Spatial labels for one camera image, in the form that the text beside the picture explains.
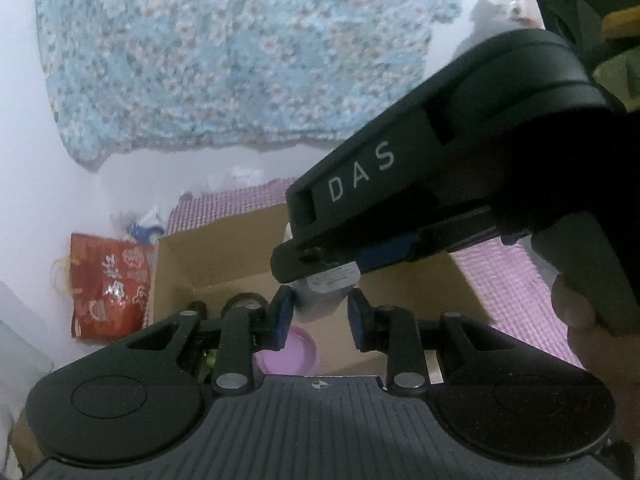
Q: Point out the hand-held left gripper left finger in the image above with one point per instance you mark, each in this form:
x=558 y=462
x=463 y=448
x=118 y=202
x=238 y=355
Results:
x=281 y=317

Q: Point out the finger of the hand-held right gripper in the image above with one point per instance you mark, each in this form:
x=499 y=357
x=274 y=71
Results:
x=310 y=266

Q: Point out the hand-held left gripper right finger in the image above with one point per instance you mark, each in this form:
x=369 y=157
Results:
x=359 y=322

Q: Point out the white bottle with green label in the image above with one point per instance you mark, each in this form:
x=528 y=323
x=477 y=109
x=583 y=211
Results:
x=325 y=301

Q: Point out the brown cardboard box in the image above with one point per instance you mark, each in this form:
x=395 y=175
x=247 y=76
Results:
x=225 y=255

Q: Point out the person's right hand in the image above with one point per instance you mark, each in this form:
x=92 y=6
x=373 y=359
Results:
x=570 y=305

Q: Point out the purple plastic lid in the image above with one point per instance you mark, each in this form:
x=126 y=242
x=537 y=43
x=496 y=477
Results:
x=295 y=356

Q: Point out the black tape roll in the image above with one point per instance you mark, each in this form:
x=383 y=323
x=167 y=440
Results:
x=228 y=304

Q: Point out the purple checked blanket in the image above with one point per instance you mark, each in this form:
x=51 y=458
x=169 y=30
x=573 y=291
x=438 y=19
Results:
x=505 y=280

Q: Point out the white plastic bag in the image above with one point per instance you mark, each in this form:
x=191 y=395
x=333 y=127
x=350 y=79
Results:
x=145 y=220

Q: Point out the red printed bag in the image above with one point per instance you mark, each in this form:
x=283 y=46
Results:
x=110 y=285

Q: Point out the blue floral cloth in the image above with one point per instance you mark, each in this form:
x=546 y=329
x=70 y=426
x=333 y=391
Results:
x=225 y=50

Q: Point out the flat cardboard piece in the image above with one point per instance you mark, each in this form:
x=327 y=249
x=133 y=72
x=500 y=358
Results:
x=27 y=435

